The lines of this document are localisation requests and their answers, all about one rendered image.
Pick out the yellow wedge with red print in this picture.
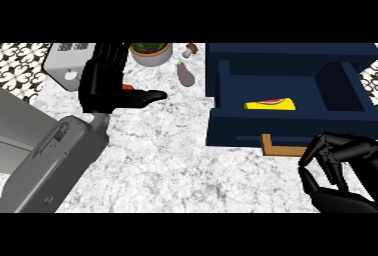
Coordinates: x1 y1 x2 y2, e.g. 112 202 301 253
244 97 298 112

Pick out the brown mushroom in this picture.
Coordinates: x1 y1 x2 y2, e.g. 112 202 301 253
180 42 201 59

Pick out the navy blue drawer front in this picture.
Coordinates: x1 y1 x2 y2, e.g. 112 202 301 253
205 107 378 148

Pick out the wooden drawer handle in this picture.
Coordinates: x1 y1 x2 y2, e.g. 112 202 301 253
260 133 310 158

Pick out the navy blue drawer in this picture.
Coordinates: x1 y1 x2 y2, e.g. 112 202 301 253
205 59 378 148
205 107 378 148

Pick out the grey pot with green plant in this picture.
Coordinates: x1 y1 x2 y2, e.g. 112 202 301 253
129 42 174 68

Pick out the purple eggplant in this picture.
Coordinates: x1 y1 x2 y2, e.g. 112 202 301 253
174 58 198 88

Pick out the navy blue cabinet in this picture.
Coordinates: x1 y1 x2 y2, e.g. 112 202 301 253
204 42 378 101

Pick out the pale grey appliance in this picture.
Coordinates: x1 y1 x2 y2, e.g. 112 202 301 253
41 42 98 93

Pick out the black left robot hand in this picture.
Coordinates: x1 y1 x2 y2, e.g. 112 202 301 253
77 42 170 115

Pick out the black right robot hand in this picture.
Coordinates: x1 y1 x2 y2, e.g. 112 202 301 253
297 131 378 214

